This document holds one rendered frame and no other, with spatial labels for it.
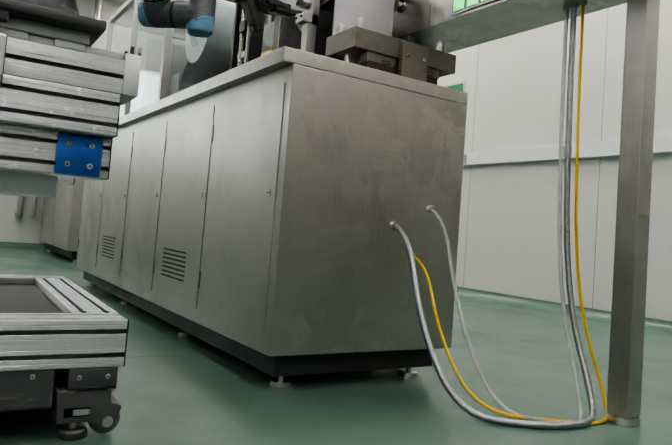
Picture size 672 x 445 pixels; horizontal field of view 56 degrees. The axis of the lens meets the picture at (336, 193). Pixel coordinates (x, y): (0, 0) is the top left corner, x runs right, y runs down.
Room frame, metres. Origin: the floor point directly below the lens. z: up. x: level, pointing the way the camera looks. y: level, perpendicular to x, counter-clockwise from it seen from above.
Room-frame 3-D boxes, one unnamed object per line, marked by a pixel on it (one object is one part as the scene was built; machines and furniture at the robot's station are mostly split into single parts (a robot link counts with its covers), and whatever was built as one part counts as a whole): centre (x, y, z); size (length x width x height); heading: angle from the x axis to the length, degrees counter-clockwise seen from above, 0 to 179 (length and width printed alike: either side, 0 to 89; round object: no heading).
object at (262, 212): (2.85, 0.55, 0.43); 2.52 x 0.64 x 0.86; 33
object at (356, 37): (1.97, -0.14, 1.00); 0.40 x 0.16 x 0.06; 123
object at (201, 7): (1.75, 0.44, 1.01); 0.11 x 0.08 x 0.11; 79
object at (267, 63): (2.84, 0.57, 0.88); 2.52 x 0.66 x 0.04; 33
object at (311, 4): (2.04, 0.14, 1.05); 0.06 x 0.05 x 0.31; 123
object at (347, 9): (2.05, -0.05, 1.11); 0.23 x 0.01 x 0.18; 123
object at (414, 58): (1.90, -0.21, 0.96); 0.10 x 0.03 x 0.11; 123
